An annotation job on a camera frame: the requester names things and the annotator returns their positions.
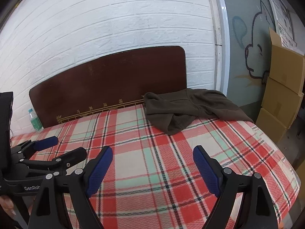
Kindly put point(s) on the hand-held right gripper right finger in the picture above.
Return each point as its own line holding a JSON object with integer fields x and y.
{"x": 206, "y": 169}

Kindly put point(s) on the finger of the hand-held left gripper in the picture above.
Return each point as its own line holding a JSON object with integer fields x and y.
{"x": 69, "y": 156}
{"x": 45, "y": 142}

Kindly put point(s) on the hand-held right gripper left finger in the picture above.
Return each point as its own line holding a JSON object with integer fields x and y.
{"x": 100, "y": 169}

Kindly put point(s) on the brown sweatshirt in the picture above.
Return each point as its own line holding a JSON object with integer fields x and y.
{"x": 190, "y": 107}

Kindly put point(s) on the person's left hand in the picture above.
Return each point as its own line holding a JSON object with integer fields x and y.
{"x": 5, "y": 206}

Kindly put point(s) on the green label water bottle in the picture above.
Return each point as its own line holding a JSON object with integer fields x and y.
{"x": 35, "y": 121}

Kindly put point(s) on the red plaid blanket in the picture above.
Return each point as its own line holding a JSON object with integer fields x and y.
{"x": 154, "y": 159}

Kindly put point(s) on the cardboard box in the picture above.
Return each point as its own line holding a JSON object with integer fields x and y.
{"x": 271, "y": 126}
{"x": 278, "y": 100}
{"x": 288, "y": 66}

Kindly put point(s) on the dark brown wooden headboard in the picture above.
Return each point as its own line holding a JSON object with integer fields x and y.
{"x": 107, "y": 81}

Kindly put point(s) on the white door frame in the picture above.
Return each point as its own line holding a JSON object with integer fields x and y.
{"x": 221, "y": 40}

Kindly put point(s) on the white wall poster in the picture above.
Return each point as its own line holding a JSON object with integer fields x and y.
{"x": 283, "y": 12}

